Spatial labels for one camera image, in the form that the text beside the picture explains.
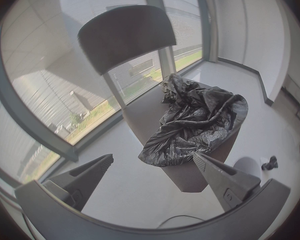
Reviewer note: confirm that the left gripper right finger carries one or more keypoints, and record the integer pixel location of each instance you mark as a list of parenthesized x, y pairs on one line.
[(220, 181)]

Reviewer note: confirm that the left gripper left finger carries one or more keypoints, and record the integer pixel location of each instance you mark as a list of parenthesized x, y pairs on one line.
[(90, 179)]

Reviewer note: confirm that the black plastic bag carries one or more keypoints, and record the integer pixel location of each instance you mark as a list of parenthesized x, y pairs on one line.
[(190, 119)]

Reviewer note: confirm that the white trash bin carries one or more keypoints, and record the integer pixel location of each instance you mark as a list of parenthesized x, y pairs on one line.
[(247, 166)]

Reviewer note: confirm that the crumpled black plastic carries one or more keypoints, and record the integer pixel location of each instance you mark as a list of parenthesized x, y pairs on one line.
[(271, 162)]

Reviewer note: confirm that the window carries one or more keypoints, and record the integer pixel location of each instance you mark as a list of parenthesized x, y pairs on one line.
[(40, 59)]

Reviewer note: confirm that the grey padded chair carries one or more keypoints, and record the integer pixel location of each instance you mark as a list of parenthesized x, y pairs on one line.
[(127, 34)]

